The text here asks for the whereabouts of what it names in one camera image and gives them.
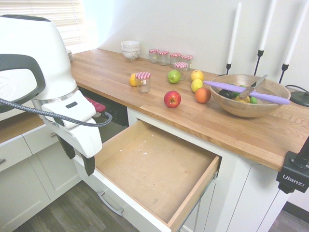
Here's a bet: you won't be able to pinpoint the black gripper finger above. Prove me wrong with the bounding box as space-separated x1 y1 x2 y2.
80 154 96 177
59 139 76 160

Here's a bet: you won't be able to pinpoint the thin black lamp cable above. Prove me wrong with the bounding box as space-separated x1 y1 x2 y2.
284 84 309 94

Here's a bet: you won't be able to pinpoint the white wooden drawer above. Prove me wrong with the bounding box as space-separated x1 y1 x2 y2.
72 120 222 232

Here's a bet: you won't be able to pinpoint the metal drawer slide rail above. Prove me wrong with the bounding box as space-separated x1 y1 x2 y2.
197 169 220 201

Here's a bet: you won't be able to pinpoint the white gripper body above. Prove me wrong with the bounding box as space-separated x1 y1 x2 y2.
38 89 102 159

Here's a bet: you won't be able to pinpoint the white cabinet door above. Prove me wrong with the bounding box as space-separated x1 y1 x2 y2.
181 181 218 232

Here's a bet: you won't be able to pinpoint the black lamp base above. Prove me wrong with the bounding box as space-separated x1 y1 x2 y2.
289 90 309 107

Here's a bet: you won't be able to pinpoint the dark avocado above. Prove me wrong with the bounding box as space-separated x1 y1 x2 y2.
218 88 236 99

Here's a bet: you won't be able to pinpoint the white window blinds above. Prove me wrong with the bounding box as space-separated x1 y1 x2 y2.
0 0 89 46

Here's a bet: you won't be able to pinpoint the yellow mango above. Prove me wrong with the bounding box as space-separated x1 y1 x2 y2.
191 78 204 93

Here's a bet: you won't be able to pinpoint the white counter cabinet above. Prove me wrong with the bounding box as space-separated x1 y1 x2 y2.
126 107 290 232

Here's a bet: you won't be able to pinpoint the orange peach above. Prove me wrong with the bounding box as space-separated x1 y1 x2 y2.
195 87 212 104

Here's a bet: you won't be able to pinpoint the large glass jar checked lid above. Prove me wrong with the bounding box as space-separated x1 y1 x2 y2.
135 72 152 94

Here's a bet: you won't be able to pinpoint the yellow fruit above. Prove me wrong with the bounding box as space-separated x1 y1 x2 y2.
234 95 251 104

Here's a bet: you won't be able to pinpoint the black Ulanzi camera clamp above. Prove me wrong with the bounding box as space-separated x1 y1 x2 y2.
276 135 309 194

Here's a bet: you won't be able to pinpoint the large wooden bowl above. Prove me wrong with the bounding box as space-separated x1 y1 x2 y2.
209 74 292 118

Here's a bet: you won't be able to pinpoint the red apple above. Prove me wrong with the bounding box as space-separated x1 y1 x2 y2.
164 90 182 109

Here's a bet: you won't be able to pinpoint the grey braided cable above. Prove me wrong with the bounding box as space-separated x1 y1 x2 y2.
0 98 113 128

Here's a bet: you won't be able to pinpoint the green apple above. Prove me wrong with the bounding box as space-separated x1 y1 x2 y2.
167 69 182 84

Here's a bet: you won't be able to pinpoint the plain white bowl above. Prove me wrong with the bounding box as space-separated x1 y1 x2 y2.
121 40 141 50
121 45 140 55

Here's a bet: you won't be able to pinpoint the purple knife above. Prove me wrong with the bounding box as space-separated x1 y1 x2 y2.
203 80 291 105

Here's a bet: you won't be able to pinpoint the white taper candle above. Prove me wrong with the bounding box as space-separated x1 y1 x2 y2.
283 0 309 65
258 0 278 51
227 1 242 65

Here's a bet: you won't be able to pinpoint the wooden handled knife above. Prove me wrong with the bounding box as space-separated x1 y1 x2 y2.
239 74 268 99

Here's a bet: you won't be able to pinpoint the yellow apple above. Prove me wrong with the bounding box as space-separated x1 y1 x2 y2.
191 70 205 82

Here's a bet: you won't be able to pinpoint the white bowl with pattern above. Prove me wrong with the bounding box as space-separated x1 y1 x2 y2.
122 50 140 61

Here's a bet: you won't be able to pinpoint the white cabinet with drawers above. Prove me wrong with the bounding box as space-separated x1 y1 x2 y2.
0 113 80 225

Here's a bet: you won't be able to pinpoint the metal drawer handle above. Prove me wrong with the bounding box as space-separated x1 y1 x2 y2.
96 190 124 217

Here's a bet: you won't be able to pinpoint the tall black candle holder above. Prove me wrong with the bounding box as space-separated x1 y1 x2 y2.
253 49 264 76

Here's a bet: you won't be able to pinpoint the dishwasher with black panel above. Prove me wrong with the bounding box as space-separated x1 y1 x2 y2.
78 87 129 143

